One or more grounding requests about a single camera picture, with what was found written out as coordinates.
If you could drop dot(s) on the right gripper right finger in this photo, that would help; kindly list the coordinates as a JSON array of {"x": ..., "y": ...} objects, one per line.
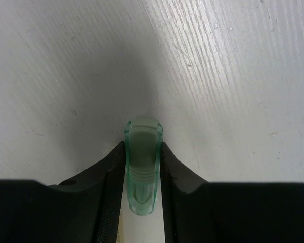
[{"x": 184, "y": 201}]

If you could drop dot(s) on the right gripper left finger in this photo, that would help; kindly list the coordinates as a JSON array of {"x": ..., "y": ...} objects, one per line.
[{"x": 87, "y": 206}]

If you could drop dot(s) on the green translucent tube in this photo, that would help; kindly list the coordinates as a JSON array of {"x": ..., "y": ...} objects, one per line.
[{"x": 143, "y": 139}]

